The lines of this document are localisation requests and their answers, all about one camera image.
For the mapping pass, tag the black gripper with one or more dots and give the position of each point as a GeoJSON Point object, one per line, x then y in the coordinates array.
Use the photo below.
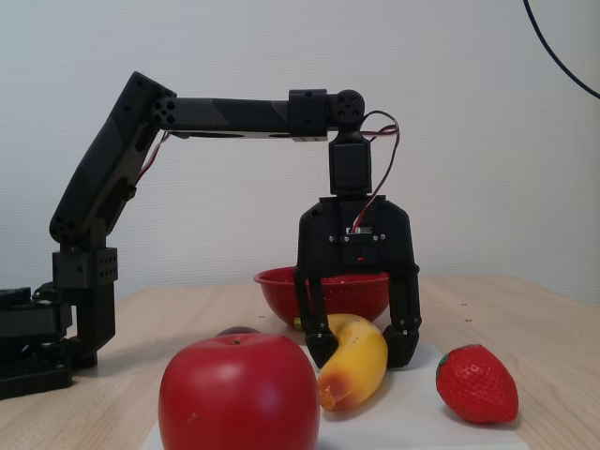
{"type": "Point", "coordinates": [328, 248]}

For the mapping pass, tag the yellow toy banana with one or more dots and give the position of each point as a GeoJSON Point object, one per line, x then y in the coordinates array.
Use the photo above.
{"type": "Point", "coordinates": [356, 361]}

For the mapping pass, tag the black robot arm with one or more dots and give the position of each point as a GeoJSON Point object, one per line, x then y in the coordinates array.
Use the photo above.
{"type": "Point", "coordinates": [234, 112]}

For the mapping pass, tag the red speckled bowl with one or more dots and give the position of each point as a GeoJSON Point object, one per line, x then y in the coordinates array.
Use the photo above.
{"type": "Point", "coordinates": [356, 297]}

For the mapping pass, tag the white paper sheet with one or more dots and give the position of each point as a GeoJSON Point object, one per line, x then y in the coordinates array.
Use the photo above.
{"type": "Point", "coordinates": [412, 422]}

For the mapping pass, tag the red toy strawberry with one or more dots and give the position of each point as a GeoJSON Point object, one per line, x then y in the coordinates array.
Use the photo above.
{"type": "Point", "coordinates": [478, 384]}

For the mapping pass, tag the red toy apple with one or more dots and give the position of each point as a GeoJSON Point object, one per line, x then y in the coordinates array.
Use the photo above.
{"type": "Point", "coordinates": [234, 398]}

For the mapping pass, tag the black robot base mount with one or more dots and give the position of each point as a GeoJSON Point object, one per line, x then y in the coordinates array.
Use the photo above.
{"type": "Point", "coordinates": [33, 370]}

